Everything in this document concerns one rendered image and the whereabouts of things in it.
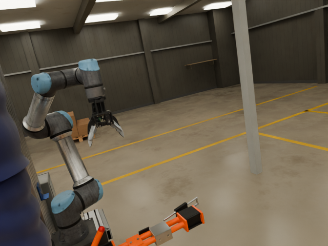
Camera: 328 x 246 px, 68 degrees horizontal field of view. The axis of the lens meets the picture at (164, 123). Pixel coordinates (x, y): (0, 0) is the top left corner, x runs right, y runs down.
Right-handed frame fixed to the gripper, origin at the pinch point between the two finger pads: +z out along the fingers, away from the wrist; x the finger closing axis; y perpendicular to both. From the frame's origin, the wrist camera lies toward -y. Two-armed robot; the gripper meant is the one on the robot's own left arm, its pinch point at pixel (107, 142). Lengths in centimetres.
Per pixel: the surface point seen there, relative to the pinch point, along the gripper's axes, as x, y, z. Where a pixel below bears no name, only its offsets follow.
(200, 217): 24, 28, 34
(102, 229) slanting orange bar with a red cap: -12.6, 27.3, 21.7
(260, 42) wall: 910, -791, -40
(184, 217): 18.0, 27.4, 31.3
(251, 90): 225, -151, 28
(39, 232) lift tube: -29.5, 30.6, 12.4
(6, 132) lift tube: -28.6, 33.5, -18.9
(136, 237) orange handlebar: -1.7, 24.5, 32.2
